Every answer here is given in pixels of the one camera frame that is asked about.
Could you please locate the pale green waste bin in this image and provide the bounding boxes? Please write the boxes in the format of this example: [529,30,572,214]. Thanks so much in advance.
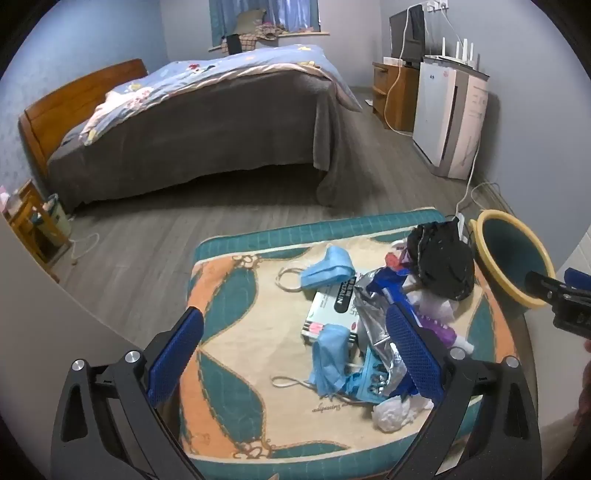
[34,194,73,241]

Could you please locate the blue face mask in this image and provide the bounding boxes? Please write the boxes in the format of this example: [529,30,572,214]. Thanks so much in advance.
[271,323,352,397]
[277,246,355,292]

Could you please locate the white cable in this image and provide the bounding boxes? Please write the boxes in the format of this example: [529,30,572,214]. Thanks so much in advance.
[456,115,482,217]
[68,232,100,267]
[384,7,415,136]

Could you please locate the plaid cloth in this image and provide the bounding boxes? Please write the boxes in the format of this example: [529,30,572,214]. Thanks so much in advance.
[222,31,260,56]

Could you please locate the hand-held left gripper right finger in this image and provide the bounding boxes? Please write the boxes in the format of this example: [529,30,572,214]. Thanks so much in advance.
[385,304,542,480]

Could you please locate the blue floral duvet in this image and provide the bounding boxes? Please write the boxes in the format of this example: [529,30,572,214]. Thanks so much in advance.
[78,45,363,146]

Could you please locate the printed quilted blanket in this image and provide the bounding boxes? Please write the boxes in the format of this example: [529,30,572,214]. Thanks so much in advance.
[178,207,537,480]

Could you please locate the blue blister pack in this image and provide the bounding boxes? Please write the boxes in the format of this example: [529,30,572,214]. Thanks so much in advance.
[344,353,416,407]

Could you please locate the blue curtain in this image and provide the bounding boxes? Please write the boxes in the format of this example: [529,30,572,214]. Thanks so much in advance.
[209,0,320,47]

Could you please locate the white power strip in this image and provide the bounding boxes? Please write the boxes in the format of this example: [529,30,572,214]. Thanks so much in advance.
[444,213,465,241]

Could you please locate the yellow and teal basin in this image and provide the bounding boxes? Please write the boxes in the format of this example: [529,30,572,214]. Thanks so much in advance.
[468,210,557,310]

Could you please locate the white medicine box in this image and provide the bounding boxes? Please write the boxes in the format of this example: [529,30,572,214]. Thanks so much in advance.
[302,271,370,354]

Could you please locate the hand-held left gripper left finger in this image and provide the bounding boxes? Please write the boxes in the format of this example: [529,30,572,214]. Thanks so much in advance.
[51,307,205,480]

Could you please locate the beige cushion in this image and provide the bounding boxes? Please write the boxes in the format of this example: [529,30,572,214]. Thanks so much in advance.
[235,11,267,36]

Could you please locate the white tissue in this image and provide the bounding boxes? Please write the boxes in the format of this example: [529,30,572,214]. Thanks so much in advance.
[372,394,435,432]

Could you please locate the white router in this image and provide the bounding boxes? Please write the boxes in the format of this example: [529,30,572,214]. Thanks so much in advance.
[424,38,481,71]

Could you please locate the wooden bed headboard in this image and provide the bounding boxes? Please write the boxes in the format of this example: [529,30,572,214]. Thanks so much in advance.
[18,58,148,181]

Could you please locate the grey bed cover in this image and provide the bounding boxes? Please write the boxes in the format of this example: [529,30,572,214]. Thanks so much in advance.
[46,69,365,213]

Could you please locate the black plastic bag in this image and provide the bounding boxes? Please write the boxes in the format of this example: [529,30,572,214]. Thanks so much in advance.
[406,222,476,301]

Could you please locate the wooden window sill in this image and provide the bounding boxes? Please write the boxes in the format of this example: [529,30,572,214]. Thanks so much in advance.
[208,30,331,51]

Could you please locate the wooden nightstand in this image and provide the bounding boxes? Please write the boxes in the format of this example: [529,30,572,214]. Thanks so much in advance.
[4,180,72,283]

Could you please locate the silver foil snack packet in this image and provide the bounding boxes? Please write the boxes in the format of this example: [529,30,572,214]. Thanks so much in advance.
[353,268,419,398]

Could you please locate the white air purifier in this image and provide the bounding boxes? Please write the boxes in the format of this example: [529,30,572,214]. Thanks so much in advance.
[412,59,490,180]

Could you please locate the black monitor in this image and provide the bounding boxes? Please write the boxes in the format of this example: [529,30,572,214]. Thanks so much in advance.
[389,4,426,64]

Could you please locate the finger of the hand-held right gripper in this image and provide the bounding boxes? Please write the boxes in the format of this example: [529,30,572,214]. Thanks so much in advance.
[564,266,591,290]
[525,271,563,306]

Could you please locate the wooden cabinet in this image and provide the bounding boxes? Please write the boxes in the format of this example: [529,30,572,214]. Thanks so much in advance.
[372,56,422,133]

